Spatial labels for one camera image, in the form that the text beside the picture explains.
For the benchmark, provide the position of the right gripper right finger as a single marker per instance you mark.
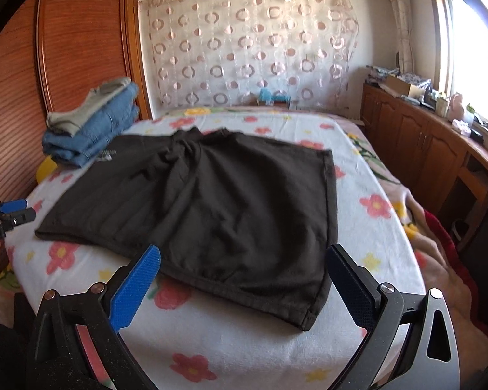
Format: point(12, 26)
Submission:
point(428, 358)

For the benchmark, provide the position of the wooden sideboard cabinet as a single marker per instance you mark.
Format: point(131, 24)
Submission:
point(447, 173)

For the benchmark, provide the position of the blue folded jeans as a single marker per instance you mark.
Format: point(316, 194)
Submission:
point(116, 116)

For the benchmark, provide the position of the wooden slatted wardrobe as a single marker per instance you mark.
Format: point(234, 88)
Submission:
point(52, 52)

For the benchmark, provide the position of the beige side curtain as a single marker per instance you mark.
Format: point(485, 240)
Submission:
point(403, 19)

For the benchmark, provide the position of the white cup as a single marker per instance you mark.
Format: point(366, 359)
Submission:
point(442, 107)

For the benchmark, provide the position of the olive green folded garment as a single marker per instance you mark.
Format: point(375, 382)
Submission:
point(72, 121)

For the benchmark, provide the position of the window with wooden frame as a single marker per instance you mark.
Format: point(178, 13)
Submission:
point(463, 41)

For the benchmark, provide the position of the cardboard box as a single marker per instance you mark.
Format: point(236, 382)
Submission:
point(401, 87)

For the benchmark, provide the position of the pink figurine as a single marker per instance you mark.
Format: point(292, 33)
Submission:
point(456, 110)

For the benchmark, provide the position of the pink floral blanket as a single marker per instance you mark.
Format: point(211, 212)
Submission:
point(423, 259)

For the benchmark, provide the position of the black shorts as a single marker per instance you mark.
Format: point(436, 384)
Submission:
point(241, 217)

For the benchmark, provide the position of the sheer circle-pattern curtain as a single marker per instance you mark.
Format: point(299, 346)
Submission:
point(222, 53)

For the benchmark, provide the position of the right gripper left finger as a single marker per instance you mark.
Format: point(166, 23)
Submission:
point(58, 360)

